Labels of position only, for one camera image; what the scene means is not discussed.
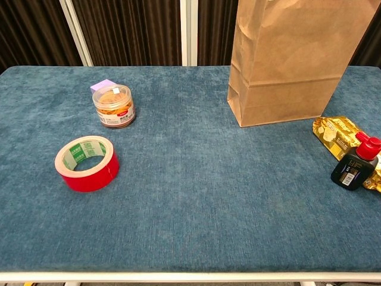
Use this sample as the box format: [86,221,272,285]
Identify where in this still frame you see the brown paper bag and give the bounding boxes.
[226,0,381,128]

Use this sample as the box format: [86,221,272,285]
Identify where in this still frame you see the black pleated partition panel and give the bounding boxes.
[71,0,190,67]
[0,0,93,74]
[189,0,241,67]
[348,5,381,67]

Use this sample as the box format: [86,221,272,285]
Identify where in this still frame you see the clear jar of rubber bands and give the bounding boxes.
[91,84,137,130]

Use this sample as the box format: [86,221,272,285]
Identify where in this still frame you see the gold foil snack package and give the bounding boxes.
[311,116,381,193]

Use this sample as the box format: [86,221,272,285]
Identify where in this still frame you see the red adhesive tape roll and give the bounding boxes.
[54,135,120,193]

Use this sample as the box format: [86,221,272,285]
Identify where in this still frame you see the blue table cloth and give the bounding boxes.
[0,65,381,273]

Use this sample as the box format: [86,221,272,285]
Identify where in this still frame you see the black ink bottle red cap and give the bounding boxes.
[330,131,381,191]

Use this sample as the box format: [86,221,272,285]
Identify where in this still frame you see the white table frame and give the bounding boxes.
[0,271,381,286]

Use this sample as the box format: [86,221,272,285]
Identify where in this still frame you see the purple cube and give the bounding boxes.
[89,79,115,95]

